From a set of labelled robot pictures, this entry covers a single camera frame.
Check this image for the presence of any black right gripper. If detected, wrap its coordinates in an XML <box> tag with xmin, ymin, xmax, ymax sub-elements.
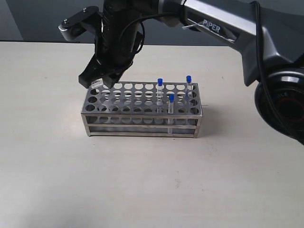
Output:
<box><xmin>78</xmin><ymin>7</ymin><xmax>145</xmax><ymax>87</ymax></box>

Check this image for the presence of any blue-capped tube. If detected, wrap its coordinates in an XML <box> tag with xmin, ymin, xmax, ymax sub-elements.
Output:
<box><xmin>168</xmin><ymin>94</ymin><xmax>174</xmax><ymax>125</ymax></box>
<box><xmin>186</xmin><ymin>75</ymin><xmax>193</xmax><ymax>98</ymax></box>
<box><xmin>156</xmin><ymin>78</ymin><xmax>163</xmax><ymax>114</ymax></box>
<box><xmin>91</xmin><ymin>80</ymin><xmax>103</xmax><ymax>89</ymax></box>

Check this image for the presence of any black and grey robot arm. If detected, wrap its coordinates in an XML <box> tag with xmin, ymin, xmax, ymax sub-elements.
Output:
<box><xmin>78</xmin><ymin>0</ymin><xmax>304</xmax><ymax>143</ymax></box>

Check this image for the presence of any stainless steel test tube rack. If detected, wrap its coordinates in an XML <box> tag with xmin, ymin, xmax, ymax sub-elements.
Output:
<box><xmin>81</xmin><ymin>82</ymin><xmax>203</xmax><ymax>138</ymax></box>

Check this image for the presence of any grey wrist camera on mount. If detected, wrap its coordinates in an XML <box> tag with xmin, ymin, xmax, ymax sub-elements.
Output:
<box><xmin>58</xmin><ymin>6</ymin><xmax>103</xmax><ymax>42</ymax></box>

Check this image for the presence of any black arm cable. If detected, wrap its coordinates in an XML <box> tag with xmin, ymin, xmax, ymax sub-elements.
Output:
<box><xmin>118</xmin><ymin>1</ymin><xmax>304</xmax><ymax>138</ymax></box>

